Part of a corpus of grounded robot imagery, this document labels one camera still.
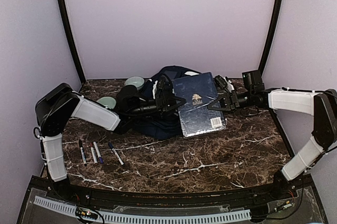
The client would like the celadon bowl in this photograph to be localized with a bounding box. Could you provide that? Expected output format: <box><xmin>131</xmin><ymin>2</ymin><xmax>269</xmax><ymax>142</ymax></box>
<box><xmin>125</xmin><ymin>76</ymin><xmax>145</xmax><ymax>91</ymax></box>
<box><xmin>97</xmin><ymin>96</ymin><xmax>116</xmax><ymax>109</ymax></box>

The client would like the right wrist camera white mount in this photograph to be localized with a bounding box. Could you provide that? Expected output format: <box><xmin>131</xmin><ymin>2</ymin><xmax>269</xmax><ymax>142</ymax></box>
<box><xmin>214</xmin><ymin>75</ymin><xmax>235</xmax><ymax>93</ymax></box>

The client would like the grey slotted cable duct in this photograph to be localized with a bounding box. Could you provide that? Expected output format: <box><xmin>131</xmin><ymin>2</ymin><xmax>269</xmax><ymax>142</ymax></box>
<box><xmin>33</xmin><ymin>196</ymin><xmax>251</xmax><ymax>223</ymax></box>

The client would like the red cap marker pen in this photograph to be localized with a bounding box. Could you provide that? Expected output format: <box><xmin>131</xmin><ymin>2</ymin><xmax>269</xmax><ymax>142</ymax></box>
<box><xmin>90</xmin><ymin>142</ymin><xmax>98</xmax><ymax>164</ymax></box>

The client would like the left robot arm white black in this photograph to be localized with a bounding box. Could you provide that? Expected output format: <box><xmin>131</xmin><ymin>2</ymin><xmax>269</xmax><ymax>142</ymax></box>
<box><xmin>34</xmin><ymin>83</ymin><xmax>186</xmax><ymax>201</ymax></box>

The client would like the dark blue hardcover book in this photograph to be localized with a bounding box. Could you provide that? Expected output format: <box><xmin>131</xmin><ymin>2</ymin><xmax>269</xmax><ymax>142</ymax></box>
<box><xmin>172</xmin><ymin>72</ymin><xmax>226</xmax><ymax>138</ymax></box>

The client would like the purple tip white marker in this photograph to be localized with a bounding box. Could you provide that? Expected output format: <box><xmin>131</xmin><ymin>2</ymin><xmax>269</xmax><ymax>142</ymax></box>
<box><xmin>93</xmin><ymin>141</ymin><xmax>104</xmax><ymax>164</ymax></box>

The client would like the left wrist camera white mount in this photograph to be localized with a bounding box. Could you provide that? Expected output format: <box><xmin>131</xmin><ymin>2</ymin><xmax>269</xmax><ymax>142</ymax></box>
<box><xmin>152</xmin><ymin>75</ymin><xmax>166</xmax><ymax>99</ymax></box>

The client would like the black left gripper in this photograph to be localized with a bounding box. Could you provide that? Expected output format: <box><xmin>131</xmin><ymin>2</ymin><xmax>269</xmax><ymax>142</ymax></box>
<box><xmin>128</xmin><ymin>93</ymin><xmax>186</xmax><ymax>119</ymax></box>

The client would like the black marker pen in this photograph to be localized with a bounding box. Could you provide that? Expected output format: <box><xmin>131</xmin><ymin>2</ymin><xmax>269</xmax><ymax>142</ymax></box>
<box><xmin>78</xmin><ymin>140</ymin><xmax>87</xmax><ymax>167</ymax></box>

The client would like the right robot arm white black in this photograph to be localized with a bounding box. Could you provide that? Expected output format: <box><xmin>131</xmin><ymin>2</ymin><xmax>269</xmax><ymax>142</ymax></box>
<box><xmin>208</xmin><ymin>70</ymin><xmax>336</xmax><ymax>200</ymax></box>

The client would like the navy blue student backpack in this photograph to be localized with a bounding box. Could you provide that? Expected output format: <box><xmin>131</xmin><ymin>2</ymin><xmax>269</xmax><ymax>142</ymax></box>
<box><xmin>128</xmin><ymin>65</ymin><xmax>200</xmax><ymax>140</ymax></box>

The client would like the black frame post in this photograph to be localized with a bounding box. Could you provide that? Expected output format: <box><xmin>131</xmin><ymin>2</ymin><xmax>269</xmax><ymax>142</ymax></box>
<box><xmin>258</xmin><ymin>0</ymin><xmax>282</xmax><ymax>75</ymax></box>
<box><xmin>57</xmin><ymin>0</ymin><xmax>86</xmax><ymax>84</ymax></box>

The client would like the celadon bowl front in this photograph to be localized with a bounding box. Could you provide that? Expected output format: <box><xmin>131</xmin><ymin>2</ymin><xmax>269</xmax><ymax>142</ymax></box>
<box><xmin>97</xmin><ymin>96</ymin><xmax>116</xmax><ymax>109</ymax></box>

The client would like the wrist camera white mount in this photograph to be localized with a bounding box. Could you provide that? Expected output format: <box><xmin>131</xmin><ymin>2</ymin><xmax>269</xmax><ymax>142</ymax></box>
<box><xmin>152</xmin><ymin>75</ymin><xmax>166</xmax><ymax>99</ymax></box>
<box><xmin>214</xmin><ymin>75</ymin><xmax>235</xmax><ymax>93</ymax></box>

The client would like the small circuit board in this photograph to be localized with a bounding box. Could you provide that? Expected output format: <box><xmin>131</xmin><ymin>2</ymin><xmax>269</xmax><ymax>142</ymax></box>
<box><xmin>75</xmin><ymin>207</ymin><xmax>98</xmax><ymax>221</ymax></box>

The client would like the celadon bowl rear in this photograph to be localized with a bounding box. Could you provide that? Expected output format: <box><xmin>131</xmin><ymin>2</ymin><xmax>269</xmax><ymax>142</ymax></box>
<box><xmin>125</xmin><ymin>76</ymin><xmax>145</xmax><ymax>91</ymax></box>

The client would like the blue cap marker pen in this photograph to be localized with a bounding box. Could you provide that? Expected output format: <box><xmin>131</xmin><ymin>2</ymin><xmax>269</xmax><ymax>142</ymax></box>
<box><xmin>108</xmin><ymin>142</ymin><xmax>124</xmax><ymax>166</ymax></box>

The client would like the black right frame post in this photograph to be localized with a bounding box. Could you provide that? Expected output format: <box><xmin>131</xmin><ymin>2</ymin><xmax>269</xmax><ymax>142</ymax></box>
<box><xmin>258</xmin><ymin>0</ymin><xmax>282</xmax><ymax>75</ymax></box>

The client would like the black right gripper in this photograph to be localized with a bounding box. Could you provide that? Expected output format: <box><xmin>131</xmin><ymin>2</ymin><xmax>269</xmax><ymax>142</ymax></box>
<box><xmin>207</xmin><ymin>89</ymin><xmax>254</xmax><ymax>115</ymax></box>

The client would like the black left frame post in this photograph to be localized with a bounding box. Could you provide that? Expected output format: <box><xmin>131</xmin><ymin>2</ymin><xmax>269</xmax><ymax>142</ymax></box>
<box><xmin>57</xmin><ymin>0</ymin><xmax>86</xmax><ymax>84</ymax></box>

